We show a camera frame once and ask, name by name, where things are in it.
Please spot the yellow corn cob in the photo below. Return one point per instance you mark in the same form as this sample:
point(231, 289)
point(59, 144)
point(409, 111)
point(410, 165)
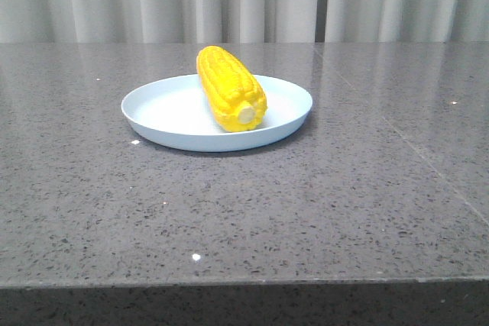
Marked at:
point(237, 100)

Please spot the light blue round plate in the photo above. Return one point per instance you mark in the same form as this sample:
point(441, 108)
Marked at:
point(174, 112)

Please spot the white pleated curtain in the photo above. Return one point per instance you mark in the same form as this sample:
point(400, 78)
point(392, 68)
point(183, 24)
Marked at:
point(406, 20)
point(158, 21)

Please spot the white pleated curtain left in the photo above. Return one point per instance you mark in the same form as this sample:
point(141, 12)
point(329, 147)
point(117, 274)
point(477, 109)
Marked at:
point(158, 21)

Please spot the white pleated curtain right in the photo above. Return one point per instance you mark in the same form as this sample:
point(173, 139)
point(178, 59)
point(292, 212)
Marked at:
point(406, 20)

